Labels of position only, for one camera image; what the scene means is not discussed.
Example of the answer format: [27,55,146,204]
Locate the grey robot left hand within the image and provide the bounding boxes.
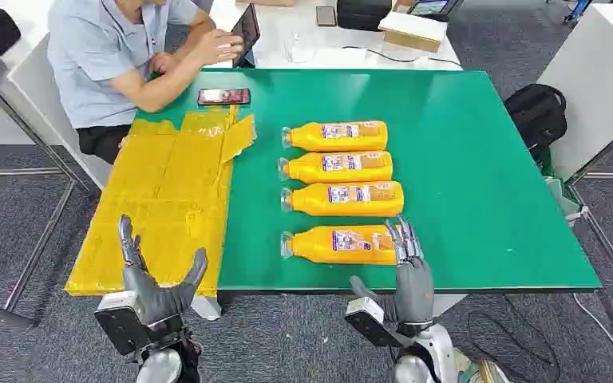
[117,214,208,326]

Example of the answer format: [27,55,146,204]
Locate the person's left hand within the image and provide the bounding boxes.
[148,51,182,76]

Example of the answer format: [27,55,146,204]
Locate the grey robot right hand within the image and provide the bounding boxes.
[350,215,436,329]

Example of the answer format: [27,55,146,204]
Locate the person's right hand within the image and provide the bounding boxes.
[194,29,246,68]

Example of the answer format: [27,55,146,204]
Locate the black tablet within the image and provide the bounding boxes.
[230,3,262,69]

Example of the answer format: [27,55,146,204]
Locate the orange drink bottle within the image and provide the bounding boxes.
[279,224,406,266]
[278,151,394,184]
[281,120,389,153]
[279,181,405,218]

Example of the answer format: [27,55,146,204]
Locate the white table leg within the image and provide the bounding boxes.
[189,294,223,322]
[432,293,469,319]

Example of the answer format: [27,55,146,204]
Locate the dark red phone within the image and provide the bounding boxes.
[197,87,251,107]

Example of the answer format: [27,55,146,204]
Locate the person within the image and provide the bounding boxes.
[47,0,246,165]

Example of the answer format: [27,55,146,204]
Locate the clear plastic wrapper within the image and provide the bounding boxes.
[284,32,314,65]

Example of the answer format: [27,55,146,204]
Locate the yellow sheet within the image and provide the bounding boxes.
[64,105,258,298]

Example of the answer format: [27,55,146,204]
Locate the grey phone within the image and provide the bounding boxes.
[315,6,338,28]

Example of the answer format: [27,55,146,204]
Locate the green table mat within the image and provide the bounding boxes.
[136,69,603,294]

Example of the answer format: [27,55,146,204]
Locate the black bag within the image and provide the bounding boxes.
[335,0,394,32]

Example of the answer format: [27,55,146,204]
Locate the cardboard box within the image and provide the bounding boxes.
[378,10,449,54]

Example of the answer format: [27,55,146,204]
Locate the black backpack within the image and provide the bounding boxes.
[503,82,569,160]

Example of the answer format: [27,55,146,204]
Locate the black screen device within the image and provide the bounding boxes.
[406,0,465,22]

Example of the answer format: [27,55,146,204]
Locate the white side table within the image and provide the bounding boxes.
[536,3,613,335]

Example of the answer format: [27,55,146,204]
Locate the blue chair leg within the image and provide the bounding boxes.
[564,0,595,26]

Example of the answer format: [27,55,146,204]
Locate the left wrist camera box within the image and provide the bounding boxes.
[93,290,152,357]

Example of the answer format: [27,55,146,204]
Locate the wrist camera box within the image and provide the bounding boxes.
[93,290,152,357]
[343,296,404,349]

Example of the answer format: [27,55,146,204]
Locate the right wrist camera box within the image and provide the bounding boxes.
[343,296,404,349]

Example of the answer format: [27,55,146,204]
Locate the black floor cable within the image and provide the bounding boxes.
[465,294,563,383]

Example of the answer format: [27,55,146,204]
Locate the black table cable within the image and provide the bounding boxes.
[342,45,464,69]

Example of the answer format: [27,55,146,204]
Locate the white floor cable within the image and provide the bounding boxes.
[572,292,613,359]

